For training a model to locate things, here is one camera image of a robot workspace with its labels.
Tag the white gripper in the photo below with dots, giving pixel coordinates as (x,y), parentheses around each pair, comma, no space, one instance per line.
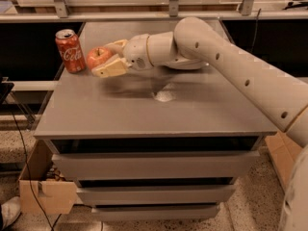
(136,52)

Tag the red apple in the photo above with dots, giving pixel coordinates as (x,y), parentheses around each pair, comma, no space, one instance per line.
(97,56)

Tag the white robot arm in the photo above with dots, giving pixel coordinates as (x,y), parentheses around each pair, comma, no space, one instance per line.
(281,97)

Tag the red coke can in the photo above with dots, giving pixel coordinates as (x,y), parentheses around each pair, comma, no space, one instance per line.
(70,50)

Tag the grey drawer cabinet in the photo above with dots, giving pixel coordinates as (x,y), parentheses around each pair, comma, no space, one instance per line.
(156,144)

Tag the cardboard box left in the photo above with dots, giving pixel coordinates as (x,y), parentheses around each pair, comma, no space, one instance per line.
(40,193)

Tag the cardboard box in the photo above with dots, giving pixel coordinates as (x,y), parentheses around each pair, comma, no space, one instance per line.
(40,193)
(283,152)

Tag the white shoe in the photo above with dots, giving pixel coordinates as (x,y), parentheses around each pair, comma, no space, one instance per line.
(9,212)

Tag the cardboard box right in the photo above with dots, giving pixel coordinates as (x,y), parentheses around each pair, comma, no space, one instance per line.
(283,152)

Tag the metal shelf frame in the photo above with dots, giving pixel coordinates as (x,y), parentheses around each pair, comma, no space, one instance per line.
(13,11)

